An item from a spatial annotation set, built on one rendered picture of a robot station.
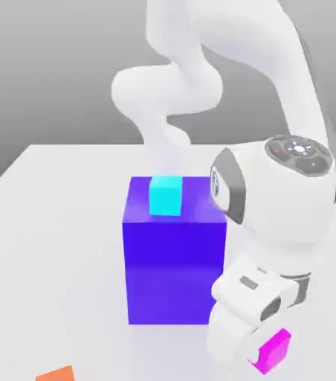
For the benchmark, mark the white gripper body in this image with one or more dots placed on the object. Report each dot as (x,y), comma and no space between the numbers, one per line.
(230,336)

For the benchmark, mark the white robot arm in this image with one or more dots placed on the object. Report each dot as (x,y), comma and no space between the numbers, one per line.
(287,214)

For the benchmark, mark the large blue box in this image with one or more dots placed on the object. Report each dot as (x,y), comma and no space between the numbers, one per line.
(171,268)

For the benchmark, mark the small magenta cube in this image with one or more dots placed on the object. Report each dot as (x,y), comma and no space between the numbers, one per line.
(275,349)

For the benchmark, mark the small cyan cube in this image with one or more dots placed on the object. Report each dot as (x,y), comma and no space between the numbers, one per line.
(165,198)

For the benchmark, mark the small orange cube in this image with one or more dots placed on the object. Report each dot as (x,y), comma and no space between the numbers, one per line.
(56,375)

